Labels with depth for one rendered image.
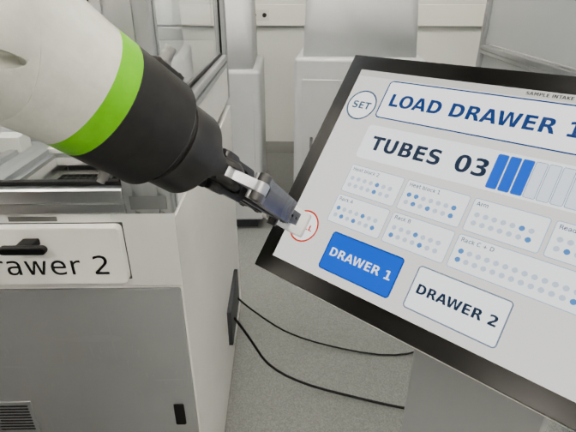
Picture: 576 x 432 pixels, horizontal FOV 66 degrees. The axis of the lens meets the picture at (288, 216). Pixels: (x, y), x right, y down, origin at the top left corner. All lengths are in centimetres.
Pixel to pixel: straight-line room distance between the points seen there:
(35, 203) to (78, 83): 56
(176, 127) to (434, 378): 46
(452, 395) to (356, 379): 115
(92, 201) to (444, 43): 349
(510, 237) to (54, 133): 39
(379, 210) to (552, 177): 17
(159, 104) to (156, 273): 54
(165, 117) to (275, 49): 357
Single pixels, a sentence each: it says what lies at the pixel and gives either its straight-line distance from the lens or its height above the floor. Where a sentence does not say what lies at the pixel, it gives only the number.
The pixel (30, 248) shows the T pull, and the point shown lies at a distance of 82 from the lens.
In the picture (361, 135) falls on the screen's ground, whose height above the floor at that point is 111.
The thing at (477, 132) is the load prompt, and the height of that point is 114.
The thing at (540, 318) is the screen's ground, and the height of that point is 102.
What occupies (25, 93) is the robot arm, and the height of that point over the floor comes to 122.
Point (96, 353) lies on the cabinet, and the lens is 99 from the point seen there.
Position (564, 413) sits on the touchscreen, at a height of 97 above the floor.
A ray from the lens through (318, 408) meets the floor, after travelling 167.
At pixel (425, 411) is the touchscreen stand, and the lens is 69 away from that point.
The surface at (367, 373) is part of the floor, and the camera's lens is 180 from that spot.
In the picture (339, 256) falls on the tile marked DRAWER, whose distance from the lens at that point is 52.
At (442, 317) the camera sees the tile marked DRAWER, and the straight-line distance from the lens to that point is 47.
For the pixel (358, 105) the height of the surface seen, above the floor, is 115.
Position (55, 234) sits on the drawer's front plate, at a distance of 83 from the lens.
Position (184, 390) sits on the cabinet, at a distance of 101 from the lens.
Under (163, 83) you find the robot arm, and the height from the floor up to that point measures 122.
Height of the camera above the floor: 127
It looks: 26 degrees down
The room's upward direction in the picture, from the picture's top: straight up
